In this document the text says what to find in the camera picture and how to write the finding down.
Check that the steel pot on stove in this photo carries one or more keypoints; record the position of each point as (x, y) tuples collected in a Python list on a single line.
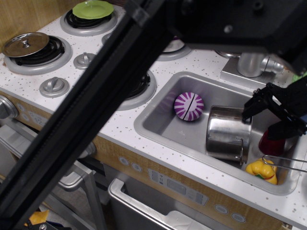
[(175, 45)]

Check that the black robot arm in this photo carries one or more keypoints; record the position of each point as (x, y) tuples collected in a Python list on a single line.
[(276, 28)]

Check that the yellow toy pepper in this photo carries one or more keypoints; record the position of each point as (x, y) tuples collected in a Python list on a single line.
[(263, 170)]

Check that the silver dishwasher door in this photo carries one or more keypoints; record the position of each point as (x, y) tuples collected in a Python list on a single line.
[(131, 214)]

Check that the silver stove knob front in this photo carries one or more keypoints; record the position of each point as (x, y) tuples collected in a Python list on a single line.
[(54, 87)]

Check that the metal wire handle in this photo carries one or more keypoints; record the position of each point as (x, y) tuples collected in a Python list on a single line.
[(284, 162)]

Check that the black burner coil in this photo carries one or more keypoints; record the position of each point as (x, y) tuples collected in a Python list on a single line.
[(77, 22), (140, 87), (52, 50)]

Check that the black rear left burner coil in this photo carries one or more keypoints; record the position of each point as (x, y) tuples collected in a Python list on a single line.
[(77, 22)]

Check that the green plastic plate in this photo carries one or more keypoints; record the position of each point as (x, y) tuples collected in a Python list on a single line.
[(92, 9)]

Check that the red toy pepper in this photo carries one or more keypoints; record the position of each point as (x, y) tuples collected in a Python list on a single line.
[(271, 147)]

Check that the silver oven door handle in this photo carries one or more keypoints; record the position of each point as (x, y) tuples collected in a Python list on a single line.
[(77, 176)]

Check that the silver stove knob centre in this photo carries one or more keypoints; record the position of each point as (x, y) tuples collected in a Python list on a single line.
[(83, 60)]

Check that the steel pot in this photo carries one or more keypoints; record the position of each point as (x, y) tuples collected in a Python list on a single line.
[(175, 45), (228, 135)]

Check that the black front left burner coil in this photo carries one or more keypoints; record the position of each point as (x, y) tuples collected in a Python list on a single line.
[(52, 50)]

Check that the large silver oven dial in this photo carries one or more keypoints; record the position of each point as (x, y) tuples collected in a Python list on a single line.
[(90, 149)]

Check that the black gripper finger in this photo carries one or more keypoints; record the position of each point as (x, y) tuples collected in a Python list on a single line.
[(292, 127), (260, 101)]

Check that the steel pot lid by faucet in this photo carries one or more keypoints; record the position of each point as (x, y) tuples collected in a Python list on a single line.
[(228, 54)]

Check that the silver stove knob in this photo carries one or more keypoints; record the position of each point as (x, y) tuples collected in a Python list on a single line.
[(105, 38), (54, 87), (83, 60)]

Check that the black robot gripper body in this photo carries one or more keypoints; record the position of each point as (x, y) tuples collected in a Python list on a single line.
[(289, 104)]

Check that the silver toy faucet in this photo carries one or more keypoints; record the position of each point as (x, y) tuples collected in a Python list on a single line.
[(251, 70)]

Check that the silver stove knob middle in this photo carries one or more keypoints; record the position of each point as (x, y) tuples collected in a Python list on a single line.
[(105, 38)]

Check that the steel lid on left burner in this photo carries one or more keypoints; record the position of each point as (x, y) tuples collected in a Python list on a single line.
[(25, 44)]

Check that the purple white striped ball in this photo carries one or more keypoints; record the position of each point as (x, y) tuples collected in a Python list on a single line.
[(188, 106)]

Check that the black foreground frame bar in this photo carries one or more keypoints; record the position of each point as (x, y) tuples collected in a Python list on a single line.
[(135, 44)]

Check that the grey toy sink basin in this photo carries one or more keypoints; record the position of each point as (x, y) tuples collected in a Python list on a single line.
[(159, 122)]

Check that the black front right burner coil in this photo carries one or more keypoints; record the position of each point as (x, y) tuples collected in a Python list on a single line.
[(140, 87)]

